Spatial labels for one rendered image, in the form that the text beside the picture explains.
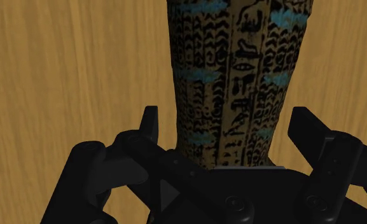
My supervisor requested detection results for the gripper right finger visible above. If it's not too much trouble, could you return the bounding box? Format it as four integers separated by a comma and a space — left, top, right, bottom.
287, 106, 367, 224

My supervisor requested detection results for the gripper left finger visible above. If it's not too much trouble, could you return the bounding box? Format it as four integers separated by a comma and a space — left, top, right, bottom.
40, 105, 254, 224

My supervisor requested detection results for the tan figure with black hieroglyphs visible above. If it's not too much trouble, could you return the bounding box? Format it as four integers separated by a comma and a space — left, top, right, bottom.
165, 0, 314, 171

